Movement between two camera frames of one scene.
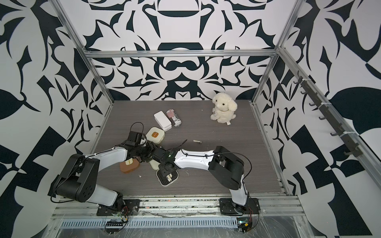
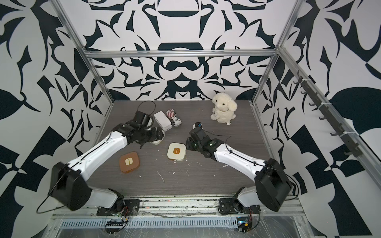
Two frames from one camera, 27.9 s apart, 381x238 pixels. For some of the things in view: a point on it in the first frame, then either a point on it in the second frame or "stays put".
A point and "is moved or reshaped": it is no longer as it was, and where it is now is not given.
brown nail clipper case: [129, 165] stays put
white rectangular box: [162, 120] stays put
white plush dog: [224, 108] stays put
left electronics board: [112, 226] stays put
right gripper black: [161, 170] to [188, 142]
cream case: [164, 180] is moved or reshaped
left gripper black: [152, 147] to [155, 137]
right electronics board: [244, 224] stays put
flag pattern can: [173, 117] stays put
